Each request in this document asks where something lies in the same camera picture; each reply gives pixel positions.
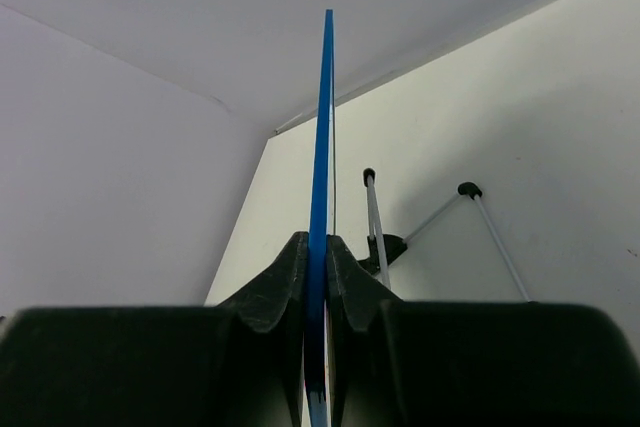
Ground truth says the blue-framed whiteboard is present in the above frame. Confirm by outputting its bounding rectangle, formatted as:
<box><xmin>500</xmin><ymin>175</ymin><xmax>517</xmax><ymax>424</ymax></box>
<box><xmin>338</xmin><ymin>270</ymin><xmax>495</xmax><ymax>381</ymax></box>
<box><xmin>304</xmin><ymin>9</ymin><xmax>334</xmax><ymax>426</ymax></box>

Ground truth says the wire whiteboard stand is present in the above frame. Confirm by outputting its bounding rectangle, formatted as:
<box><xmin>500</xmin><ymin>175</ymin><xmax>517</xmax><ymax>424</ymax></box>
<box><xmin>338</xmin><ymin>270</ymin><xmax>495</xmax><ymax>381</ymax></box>
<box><xmin>359</xmin><ymin>168</ymin><xmax>534</xmax><ymax>303</ymax></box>

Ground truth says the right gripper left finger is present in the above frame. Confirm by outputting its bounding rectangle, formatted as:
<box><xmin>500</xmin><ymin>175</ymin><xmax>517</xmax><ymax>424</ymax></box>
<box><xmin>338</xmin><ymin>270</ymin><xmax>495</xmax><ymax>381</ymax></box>
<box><xmin>1</xmin><ymin>232</ymin><xmax>308</xmax><ymax>426</ymax></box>

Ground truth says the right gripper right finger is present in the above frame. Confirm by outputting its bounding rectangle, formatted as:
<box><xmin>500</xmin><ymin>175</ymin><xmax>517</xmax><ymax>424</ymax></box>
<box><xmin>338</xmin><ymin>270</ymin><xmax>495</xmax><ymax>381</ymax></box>
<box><xmin>327</xmin><ymin>236</ymin><xmax>639</xmax><ymax>426</ymax></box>

